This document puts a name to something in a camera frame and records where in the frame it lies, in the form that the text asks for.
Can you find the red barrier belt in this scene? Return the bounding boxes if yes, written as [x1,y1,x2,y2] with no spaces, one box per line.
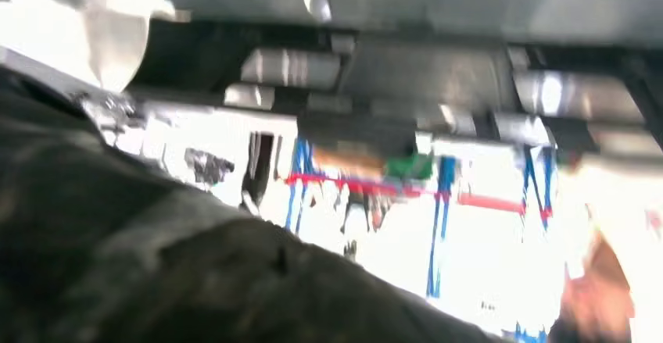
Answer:
[285,172,553,220]

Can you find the person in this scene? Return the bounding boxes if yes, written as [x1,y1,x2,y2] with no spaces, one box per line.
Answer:
[549,223,637,343]

